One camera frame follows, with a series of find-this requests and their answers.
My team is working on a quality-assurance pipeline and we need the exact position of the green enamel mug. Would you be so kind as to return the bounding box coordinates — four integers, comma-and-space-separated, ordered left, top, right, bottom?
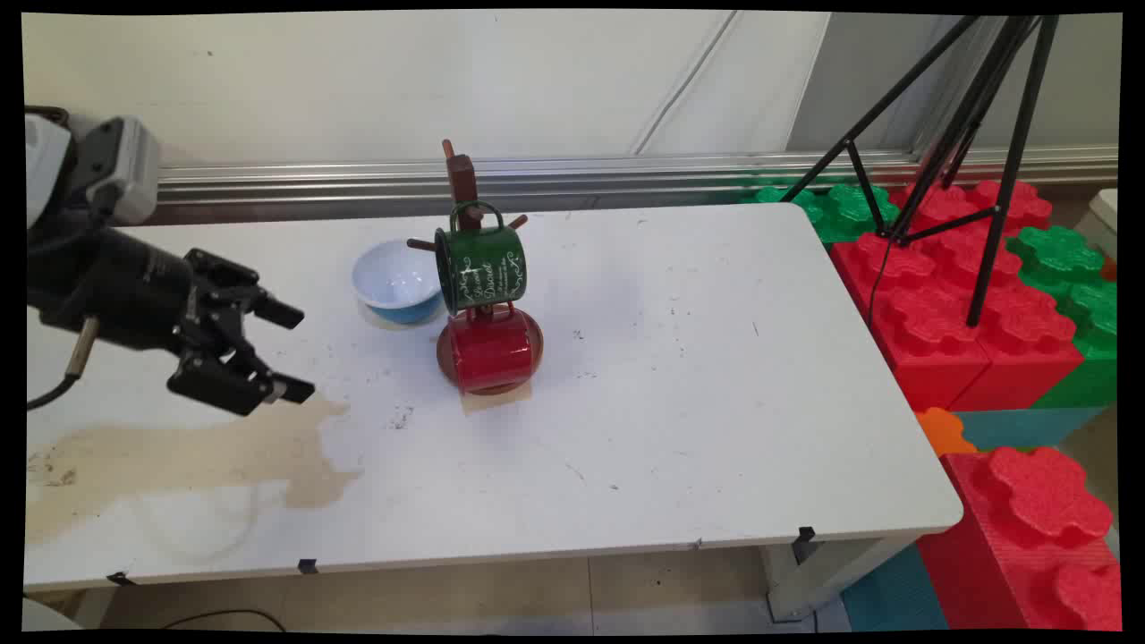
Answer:
434, 200, 529, 316

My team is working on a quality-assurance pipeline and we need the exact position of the aluminium wall rail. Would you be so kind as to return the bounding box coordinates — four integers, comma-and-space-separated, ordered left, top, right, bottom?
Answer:
157, 146, 1119, 205

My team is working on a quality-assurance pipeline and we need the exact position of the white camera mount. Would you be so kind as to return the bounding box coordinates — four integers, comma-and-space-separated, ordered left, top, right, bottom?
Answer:
25, 114, 74, 231

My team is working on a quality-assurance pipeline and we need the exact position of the blue and white bowl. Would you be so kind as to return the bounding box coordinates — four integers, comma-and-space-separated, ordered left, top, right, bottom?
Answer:
352, 239, 445, 325

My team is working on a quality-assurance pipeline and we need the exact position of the thin black tripod cable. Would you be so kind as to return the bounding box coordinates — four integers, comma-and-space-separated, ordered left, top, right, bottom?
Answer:
866, 234, 895, 328

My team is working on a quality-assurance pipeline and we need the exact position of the large red foam block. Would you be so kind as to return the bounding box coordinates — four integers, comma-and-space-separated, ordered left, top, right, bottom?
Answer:
917, 445, 1122, 631
830, 231, 1085, 412

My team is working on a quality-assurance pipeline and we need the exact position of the red enamel mug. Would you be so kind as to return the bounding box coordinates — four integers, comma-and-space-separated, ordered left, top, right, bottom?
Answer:
445, 302, 538, 394

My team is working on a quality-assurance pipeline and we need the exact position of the brown wooden mug tree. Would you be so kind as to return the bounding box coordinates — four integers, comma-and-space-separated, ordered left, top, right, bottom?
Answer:
407, 139, 545, 397

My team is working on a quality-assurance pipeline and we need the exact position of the black floor cable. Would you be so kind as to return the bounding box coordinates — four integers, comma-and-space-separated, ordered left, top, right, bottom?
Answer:
161, 609, 287, 631

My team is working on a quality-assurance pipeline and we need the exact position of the white box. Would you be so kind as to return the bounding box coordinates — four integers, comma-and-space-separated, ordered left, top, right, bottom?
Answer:
1090, 188, 1119, 260

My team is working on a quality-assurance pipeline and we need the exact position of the white table leg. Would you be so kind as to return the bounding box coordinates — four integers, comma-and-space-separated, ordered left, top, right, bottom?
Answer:
760, 535, 918, 623

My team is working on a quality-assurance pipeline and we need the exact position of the orange foam block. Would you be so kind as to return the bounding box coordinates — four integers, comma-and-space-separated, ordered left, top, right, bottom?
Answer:
914, 407, 979, 457

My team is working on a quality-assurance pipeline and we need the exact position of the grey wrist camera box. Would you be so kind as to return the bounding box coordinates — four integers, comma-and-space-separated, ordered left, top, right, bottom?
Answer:
67, 116, 162, 226

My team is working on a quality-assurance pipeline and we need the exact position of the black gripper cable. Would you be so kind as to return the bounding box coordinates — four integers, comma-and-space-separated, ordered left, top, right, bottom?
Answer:
27, 315, 99, 411

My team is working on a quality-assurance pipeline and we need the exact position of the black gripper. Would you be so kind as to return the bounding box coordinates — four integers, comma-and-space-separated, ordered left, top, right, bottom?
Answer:
25, 208, 316, 418

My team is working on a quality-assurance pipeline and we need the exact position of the green foam block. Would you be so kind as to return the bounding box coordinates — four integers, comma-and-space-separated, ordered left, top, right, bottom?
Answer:
741, 183, 900, 244
1006, 225, 1119, 410

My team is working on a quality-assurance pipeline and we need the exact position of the black tripod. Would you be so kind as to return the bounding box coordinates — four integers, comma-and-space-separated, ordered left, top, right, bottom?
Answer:
780, 15, 1061, 328

